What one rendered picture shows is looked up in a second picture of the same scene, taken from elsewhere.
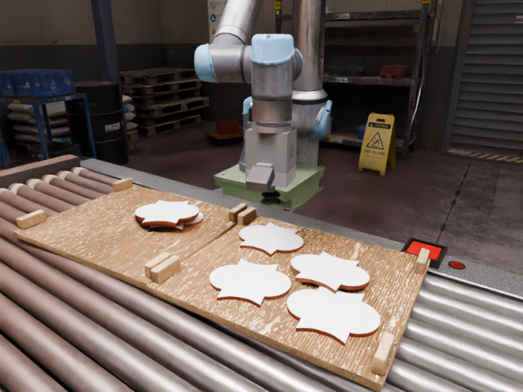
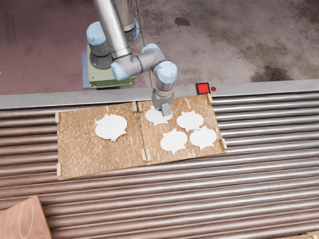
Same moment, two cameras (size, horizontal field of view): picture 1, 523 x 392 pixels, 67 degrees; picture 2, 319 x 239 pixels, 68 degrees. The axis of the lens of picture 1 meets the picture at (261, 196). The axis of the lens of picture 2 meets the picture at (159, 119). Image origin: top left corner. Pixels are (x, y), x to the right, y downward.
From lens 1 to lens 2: 0.93 m
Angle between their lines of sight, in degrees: 54
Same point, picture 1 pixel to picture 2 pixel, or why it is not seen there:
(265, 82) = (169, 87)
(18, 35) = not seen: outside the picture
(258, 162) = (162, 105)
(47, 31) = not seen: outside the picture
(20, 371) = (151, 212)
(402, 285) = (210, 112)
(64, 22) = not seen: outside the picture
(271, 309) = (188, 147)
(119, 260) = (125, 161)
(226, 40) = (128, 60)
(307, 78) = (128, 19)
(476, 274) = (220, 90)
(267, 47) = (172, 78)
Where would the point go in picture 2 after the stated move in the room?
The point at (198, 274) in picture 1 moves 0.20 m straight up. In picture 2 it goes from (156, 148) to (159, 133)
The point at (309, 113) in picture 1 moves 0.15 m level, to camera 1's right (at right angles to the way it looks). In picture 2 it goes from (130, 34) to (153, 22)
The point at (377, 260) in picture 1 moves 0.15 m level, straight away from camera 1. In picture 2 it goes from (196, 104) to (185, 82)
